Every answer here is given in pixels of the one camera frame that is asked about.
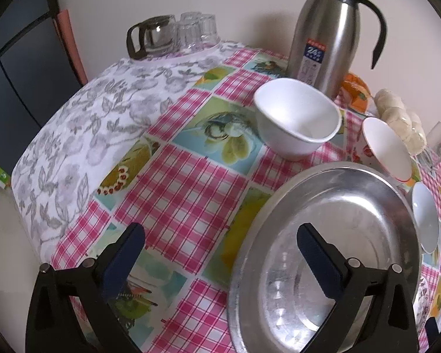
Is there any orange packet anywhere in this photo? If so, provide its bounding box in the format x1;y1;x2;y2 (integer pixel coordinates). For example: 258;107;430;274
339;72;372;113

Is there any bag of white buns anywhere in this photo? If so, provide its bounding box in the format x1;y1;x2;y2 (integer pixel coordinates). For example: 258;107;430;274
374;88;427;155

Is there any red-rimmed floral bowl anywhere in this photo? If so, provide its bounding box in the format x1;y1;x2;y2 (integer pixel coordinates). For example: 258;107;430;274
361;116;414;182

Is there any small white bowl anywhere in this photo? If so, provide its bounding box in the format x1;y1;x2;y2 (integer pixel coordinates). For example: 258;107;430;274
412;182;441;254

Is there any clear glass mug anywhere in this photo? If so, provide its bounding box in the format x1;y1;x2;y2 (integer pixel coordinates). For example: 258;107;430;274
419;141;441;175

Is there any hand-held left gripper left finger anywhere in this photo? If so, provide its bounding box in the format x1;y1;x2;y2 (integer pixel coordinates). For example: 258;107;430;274
25;222;146;353

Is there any dark cabinet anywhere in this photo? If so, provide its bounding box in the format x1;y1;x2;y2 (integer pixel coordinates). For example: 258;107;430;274
0;0;83;188

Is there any glass carafe with black handle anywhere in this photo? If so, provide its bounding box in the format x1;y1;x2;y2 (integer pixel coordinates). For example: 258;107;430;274
127;15;177;60

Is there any grey floral cloth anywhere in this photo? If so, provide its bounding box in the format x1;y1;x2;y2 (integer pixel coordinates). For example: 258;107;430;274
12;40;258;254

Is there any orange chair back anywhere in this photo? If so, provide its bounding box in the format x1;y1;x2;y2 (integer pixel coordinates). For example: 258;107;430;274
54;9;89;86

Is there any pink checked tablecloth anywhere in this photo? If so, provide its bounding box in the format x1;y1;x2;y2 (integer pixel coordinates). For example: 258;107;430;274
55;46;441;353

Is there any large metal plate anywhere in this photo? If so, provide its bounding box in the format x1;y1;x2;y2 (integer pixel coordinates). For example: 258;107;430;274
227;162;423;353

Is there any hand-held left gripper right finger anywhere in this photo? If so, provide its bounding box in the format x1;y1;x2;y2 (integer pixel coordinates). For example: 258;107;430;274
296;223;421;353

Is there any clear drinking glass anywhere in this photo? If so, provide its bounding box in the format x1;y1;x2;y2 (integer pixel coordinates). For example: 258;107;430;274
175;20;203;54
199;14;221;48
180;12;203;27

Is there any stainless steel thermos jug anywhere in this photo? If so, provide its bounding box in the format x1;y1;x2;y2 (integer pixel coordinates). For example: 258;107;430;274
287;0;387;100

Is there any large white bowl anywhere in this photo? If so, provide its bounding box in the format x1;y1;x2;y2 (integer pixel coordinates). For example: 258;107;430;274
253;77;343;161

